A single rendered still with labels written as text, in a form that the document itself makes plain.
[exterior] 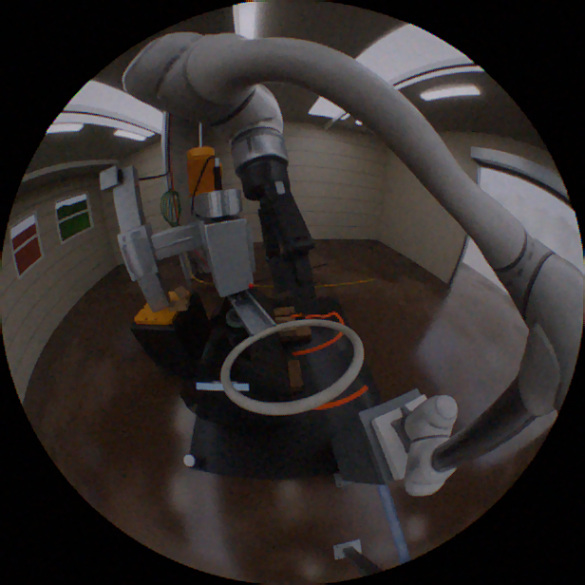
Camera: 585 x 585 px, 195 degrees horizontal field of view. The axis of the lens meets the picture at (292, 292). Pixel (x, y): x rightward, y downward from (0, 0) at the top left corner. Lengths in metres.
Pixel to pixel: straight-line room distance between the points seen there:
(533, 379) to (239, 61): 0.44
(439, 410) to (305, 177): 5.90
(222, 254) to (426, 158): 0.87
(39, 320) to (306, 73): 6.61
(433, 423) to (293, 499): 1.23
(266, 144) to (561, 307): 0.43
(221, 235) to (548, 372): 1.05
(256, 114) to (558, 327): 0.46
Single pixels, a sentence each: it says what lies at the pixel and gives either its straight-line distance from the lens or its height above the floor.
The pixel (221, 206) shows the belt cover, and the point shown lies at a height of 1.60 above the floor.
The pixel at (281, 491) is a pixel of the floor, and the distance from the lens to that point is 1.66.
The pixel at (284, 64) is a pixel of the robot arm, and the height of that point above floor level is 1.76.
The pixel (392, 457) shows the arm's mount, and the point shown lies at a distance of 0.89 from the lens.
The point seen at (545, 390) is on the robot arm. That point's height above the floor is 1.55.
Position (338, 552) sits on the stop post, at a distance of 1.91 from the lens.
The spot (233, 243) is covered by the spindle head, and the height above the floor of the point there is 1.40.
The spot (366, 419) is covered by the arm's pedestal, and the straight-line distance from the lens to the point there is 0.93.
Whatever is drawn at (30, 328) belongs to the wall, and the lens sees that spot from 6.50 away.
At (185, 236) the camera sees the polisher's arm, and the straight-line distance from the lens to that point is 1.55.
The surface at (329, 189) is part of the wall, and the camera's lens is 6.14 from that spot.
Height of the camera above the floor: 1.64
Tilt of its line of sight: 33 degrees down
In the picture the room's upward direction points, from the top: straight up
